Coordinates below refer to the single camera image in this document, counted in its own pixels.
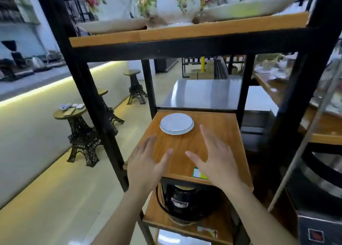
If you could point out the black electric cooker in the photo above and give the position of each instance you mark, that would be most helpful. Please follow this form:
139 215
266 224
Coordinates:
184 200

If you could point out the person's left forearm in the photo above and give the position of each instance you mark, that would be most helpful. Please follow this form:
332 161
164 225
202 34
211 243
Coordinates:
123 220

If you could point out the wooden side shelf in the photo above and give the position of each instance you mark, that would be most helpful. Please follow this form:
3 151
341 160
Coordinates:
320 124

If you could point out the floral porcelain teapot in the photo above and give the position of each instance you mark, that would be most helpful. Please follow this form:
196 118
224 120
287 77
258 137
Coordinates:
176 6

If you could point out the stainless steel table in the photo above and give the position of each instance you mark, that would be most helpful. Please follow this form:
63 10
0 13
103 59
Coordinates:
208 92

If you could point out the large steel pot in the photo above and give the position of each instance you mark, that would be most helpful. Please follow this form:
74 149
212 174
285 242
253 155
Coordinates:
318 178

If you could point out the person's left thumb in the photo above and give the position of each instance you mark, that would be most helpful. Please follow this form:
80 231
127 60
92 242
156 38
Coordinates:
166 159

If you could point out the steel electric kettle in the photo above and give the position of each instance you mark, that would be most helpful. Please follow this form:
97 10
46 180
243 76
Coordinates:
37 63

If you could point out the white round plate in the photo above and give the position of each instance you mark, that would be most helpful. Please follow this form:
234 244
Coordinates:
176 123

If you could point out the white remote control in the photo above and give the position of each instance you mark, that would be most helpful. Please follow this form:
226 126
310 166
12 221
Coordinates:
80 106
65 106

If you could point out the black metal wooden shelf rack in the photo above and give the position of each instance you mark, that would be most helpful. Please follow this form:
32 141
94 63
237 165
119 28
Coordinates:
187 47

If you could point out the grey printed carton box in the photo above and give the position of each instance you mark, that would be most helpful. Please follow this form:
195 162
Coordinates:
319 230

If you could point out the person's left hand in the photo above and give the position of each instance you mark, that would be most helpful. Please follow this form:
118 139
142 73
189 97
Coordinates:
145 167

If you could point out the stack of cardboard boxes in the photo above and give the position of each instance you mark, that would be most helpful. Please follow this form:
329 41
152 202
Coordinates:
201 74

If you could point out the white porcelain saucer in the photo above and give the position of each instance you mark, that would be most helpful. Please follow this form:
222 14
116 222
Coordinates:
112 26
253 10

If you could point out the black tower-shaped stool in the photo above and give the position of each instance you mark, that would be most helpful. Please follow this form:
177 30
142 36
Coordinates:
136 90
82 143
112 116

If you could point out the person's right forearm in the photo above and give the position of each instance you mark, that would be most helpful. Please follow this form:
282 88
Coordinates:
256 215

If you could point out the clear glass teaware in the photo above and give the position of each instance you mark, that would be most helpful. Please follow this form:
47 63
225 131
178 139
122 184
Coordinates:
277 64

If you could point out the yellow post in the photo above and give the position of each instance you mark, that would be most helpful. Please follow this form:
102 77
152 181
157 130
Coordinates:
202 63

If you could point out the person's right hand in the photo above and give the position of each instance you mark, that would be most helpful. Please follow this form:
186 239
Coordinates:
219 164

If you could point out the person's right thumb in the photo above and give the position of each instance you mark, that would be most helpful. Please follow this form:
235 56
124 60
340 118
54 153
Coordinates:
195 159

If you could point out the black coffee grinder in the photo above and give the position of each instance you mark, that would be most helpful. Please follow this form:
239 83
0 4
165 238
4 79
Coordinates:
13 63

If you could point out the thin metal rod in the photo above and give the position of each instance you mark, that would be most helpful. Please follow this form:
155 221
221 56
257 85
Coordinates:
299 151

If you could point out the green yellow sticker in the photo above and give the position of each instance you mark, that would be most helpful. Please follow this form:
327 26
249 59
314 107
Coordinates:
199 174

